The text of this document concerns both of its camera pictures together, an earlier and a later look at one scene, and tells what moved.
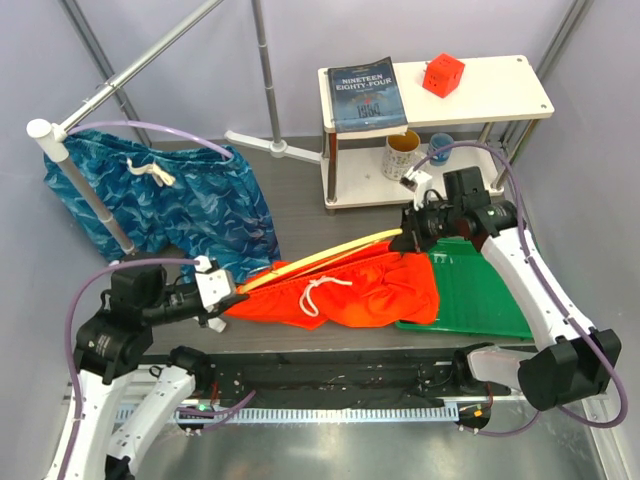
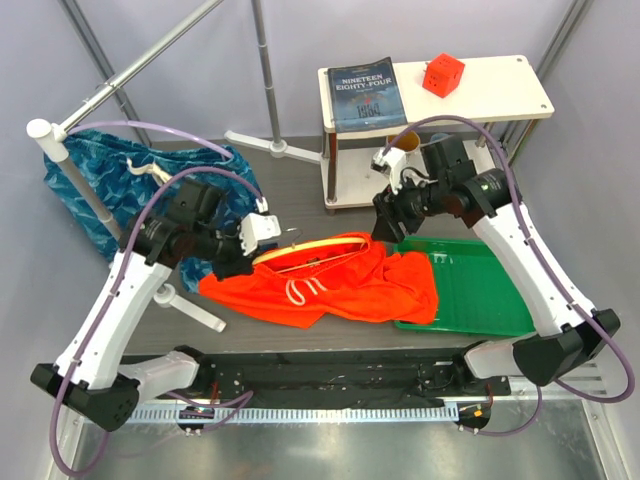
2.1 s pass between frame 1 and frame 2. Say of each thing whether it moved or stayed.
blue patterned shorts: stayed
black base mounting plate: stayed
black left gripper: moved
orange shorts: moved
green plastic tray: stayed
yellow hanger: moved
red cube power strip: stayed
